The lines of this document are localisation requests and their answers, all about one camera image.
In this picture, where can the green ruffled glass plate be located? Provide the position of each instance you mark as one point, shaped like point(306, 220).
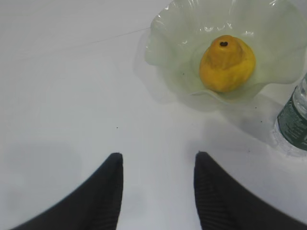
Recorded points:
point(275, 30)

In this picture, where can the clear plastic water bottle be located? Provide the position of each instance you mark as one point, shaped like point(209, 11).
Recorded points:
point(290, 128)

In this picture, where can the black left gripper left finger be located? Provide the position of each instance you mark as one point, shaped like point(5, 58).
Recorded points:
point(94, 205)

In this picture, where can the yellow pear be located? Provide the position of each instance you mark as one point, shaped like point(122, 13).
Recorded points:
point(226, 64)

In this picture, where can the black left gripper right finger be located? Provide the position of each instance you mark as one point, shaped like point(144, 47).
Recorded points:
point(222, 203)

